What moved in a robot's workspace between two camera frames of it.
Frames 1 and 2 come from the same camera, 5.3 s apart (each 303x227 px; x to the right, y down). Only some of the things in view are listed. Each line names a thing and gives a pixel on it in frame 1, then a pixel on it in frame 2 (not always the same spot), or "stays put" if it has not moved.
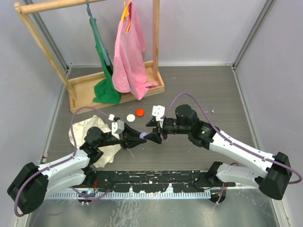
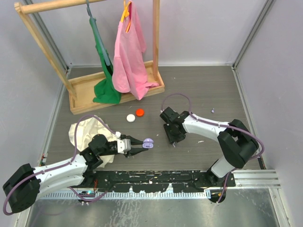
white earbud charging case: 130,117 stays put
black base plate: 154,181 stays put
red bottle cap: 139,112 stays put
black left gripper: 131,138 to 133,151
